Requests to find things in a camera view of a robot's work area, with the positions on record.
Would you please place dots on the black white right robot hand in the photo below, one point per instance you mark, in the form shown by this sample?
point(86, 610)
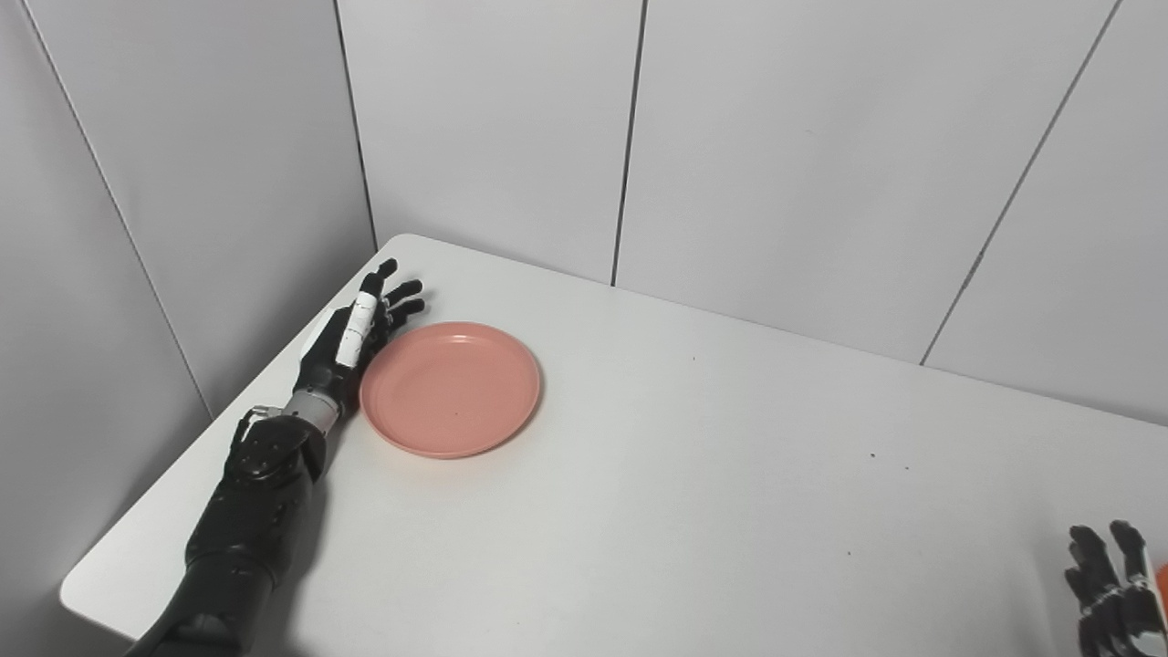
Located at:
point(1109, 602)

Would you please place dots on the orange fruit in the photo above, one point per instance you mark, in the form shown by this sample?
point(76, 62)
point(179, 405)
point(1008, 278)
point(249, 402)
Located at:
point(1162, 589)

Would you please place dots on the pink round plate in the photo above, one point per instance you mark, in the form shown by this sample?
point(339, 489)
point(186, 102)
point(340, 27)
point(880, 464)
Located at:
point(449, 388)

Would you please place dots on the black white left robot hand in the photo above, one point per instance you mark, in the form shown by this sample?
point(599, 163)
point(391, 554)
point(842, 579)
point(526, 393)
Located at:
point(342, 351)

